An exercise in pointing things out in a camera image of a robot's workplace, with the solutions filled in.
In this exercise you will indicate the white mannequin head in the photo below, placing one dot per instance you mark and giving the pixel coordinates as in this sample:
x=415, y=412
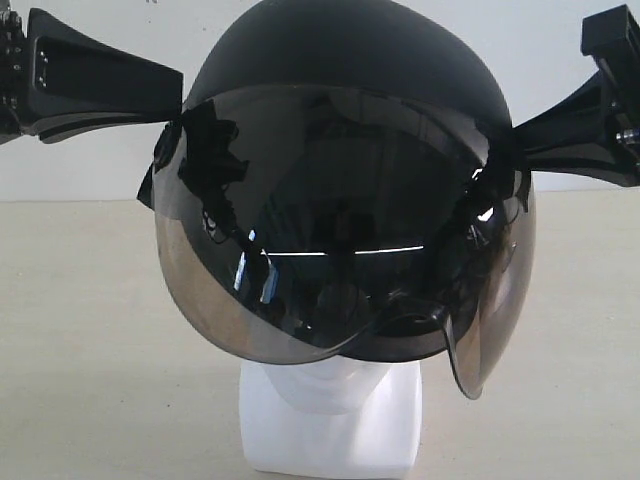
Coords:
x=335, y=419

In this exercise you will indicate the black helmet with tinted visor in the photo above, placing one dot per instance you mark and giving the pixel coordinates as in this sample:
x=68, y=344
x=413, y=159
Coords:
x=344, y=180

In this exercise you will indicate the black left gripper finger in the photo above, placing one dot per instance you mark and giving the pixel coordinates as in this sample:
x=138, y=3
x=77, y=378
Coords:
x=56, y=128
x=72, y=78

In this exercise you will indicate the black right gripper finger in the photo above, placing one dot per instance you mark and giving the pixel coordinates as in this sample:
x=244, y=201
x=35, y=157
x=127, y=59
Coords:
x=579, y=119
x=582, y=160

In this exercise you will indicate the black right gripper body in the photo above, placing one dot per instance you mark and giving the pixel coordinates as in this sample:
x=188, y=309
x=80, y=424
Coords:
x=611, y=39

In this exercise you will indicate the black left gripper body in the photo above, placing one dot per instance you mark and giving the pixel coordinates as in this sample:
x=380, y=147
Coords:
x=14, y=76

